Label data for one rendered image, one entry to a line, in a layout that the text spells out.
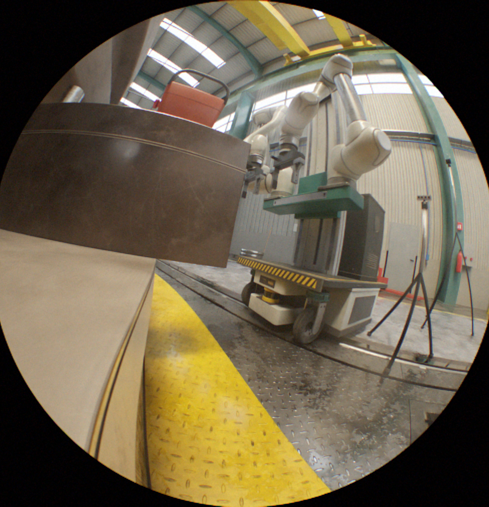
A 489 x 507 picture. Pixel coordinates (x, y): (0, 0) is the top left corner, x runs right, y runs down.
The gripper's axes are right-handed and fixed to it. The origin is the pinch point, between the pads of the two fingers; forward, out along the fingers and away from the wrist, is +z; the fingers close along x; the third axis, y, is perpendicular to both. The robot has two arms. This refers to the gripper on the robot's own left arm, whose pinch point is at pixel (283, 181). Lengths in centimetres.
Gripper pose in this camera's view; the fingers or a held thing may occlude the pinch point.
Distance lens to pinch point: 76.8
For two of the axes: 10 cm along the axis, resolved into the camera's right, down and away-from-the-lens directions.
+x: 4.8, 1.1, -8.7
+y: -8.6, -1.5, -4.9
